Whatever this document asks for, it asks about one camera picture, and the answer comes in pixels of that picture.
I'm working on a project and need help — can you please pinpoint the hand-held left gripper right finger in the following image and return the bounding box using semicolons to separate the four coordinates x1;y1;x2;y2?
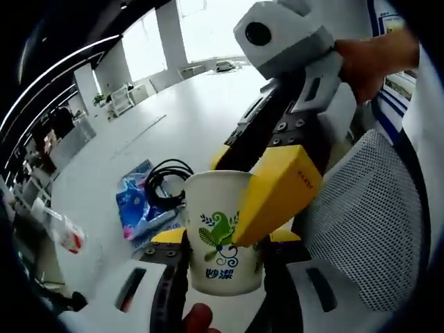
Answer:
244;230;365;333

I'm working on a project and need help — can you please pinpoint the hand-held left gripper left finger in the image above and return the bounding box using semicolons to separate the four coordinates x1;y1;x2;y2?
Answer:
89;228;191;333

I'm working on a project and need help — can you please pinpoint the white paper cup leaf print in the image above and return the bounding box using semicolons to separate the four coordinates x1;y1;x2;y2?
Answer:
183;169;265;298

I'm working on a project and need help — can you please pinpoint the blue tissue packet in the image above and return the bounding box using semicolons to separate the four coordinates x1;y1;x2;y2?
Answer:
115;158;190;249

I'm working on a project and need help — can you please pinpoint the black cable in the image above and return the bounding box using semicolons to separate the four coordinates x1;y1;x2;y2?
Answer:
143;158;196;210

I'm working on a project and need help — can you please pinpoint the white red packet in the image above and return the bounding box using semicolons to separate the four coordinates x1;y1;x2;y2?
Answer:
51;221;87;255

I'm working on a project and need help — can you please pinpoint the person's left hand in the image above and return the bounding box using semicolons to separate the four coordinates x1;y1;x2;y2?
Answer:
181;302;215;333

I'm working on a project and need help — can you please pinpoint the person's right hand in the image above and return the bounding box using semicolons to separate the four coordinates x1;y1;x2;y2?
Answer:
334;26;422;107

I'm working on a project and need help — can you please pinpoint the white table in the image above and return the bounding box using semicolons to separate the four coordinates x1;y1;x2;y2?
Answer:
48;58;351;333

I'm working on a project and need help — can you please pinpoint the black office chair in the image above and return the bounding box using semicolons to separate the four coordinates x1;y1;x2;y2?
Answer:
33;273;89;313

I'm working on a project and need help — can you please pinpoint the grey mesh office chair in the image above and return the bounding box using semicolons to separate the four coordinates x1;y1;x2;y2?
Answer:
305;128;433;313

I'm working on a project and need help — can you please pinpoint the white chair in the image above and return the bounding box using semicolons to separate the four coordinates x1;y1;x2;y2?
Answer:
110;85;137;117

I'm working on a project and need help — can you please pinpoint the person's grey top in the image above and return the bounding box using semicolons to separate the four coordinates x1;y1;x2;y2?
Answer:
398;44;444;278

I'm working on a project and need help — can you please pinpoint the long ceiling light strip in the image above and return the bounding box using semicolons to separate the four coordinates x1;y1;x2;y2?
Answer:
0;33;121;130

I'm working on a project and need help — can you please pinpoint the table cable slot lid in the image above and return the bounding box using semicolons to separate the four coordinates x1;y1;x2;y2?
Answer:
110;113;168;161

